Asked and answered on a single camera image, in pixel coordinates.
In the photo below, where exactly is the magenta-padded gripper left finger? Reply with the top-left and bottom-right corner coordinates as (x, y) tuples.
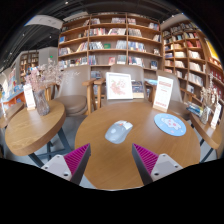
(41, 143), (92, 186)

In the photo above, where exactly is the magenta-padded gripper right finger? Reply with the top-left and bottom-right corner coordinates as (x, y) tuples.
(131, 143), (184, 186)

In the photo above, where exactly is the grey computer mouse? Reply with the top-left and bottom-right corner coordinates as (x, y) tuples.
(104, 119), (134, 145)

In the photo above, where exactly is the round light blue mouse pad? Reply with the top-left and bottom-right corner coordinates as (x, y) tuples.
(153, 112), (187, 137)

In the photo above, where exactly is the round wooden side table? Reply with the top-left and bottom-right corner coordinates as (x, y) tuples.
(4, 99), (73, 168)
(189, 111), (224, 163)

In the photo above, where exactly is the glass vase with pink flowers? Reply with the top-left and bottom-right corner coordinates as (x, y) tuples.
(25, 59), (64, 117)

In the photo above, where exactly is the white and red sign stand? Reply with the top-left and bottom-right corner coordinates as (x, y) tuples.
(152, 75), (175, 113)

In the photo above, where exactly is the stack of books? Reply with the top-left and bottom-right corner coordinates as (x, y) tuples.
(185, 101), (204, 118)

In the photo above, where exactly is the dark-covered book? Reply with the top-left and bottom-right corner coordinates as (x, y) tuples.
(131, 80), (145, 100)

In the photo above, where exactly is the vase with pale dried flowers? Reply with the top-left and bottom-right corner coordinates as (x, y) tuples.
(199, 73), (218, 125)

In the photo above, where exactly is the small white sign card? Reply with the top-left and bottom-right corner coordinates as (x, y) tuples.
(22, 83), (37, 111)
(210, 103), (223, 130)

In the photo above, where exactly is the light blue book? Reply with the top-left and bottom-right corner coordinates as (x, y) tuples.
(143, 78), (159, 86)

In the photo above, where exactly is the white framed floral picture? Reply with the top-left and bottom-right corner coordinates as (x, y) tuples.
(105, 71), (134, 101)

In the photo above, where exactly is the colourful book display stand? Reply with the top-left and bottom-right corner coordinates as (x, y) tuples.
(0, 68), (28, 108)

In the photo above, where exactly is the small distant wooden bookshelf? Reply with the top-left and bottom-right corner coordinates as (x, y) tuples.
(19, 50), (40, 79)

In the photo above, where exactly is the tall wooden bookshelf with poster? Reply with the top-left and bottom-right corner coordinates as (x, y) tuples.
(161, 20), (224, 111)

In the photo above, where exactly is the wide wooden bookshelf with books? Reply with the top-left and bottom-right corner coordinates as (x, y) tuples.
(57, 12), (164, 73)

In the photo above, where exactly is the white hanging ceiling sign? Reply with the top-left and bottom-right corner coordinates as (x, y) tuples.
(24, 14), (64, 30)

